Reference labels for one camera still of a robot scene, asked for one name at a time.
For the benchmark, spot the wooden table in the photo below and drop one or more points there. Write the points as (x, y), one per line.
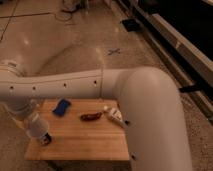
(74, 139)

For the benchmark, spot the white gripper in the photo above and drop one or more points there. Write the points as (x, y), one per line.
(20, 109)

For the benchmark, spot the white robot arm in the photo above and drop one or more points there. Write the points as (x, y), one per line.
(148, 99)

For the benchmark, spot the black and white eraser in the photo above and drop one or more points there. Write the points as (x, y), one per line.
(46, 139)

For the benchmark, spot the blue sponge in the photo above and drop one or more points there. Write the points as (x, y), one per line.
(61, 107)

